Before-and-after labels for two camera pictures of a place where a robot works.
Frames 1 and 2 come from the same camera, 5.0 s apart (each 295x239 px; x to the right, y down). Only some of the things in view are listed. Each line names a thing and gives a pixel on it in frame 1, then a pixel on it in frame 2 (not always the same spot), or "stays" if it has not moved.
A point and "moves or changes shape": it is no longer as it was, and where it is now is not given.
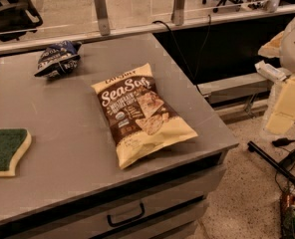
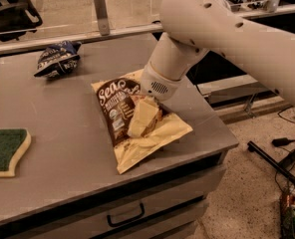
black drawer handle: (111, 224) stays
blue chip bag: (59, 59) stays
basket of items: (293, 213) stays
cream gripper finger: (290, 105) -> (147, 111)
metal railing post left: (101, 13) stays
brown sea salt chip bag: (141, 120) moves or changes shape
